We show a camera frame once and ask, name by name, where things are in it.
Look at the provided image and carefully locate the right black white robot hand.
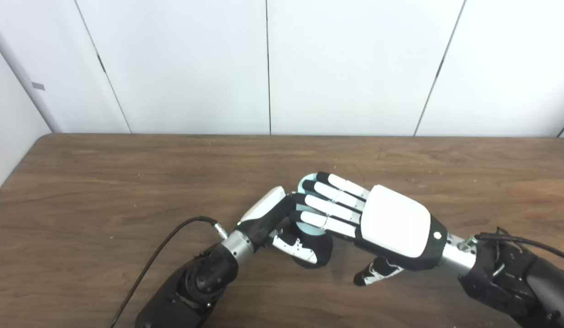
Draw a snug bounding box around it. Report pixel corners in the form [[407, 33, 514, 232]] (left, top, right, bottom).
[[289, 171, 448, 287]]

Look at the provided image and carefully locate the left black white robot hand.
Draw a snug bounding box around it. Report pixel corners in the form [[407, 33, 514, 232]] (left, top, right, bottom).
[[236, 186, 319, 265]]

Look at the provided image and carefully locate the light blue cylinder cup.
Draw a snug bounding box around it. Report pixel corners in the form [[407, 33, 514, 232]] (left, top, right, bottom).
[[289, 172, 330, 236]]

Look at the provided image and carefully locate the black funnel-shaped nozzle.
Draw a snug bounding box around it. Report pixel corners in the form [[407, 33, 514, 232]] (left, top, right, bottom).
[[284, 218, 334, 269]]

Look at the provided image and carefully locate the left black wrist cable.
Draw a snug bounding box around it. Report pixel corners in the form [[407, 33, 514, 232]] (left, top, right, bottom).
[[109, 216, 229, 328]]

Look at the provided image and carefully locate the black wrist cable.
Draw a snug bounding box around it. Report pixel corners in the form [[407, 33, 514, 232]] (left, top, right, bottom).
[[109, 216, 229, 328], [464, 228, 564, 266]]

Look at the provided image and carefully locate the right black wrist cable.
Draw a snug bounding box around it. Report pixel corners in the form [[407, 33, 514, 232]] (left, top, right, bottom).
[[464, 228, 564, 266]]

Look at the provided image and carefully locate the white corner wall post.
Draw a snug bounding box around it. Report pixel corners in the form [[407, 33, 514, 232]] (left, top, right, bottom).
[[0, 18, 63, 134]]

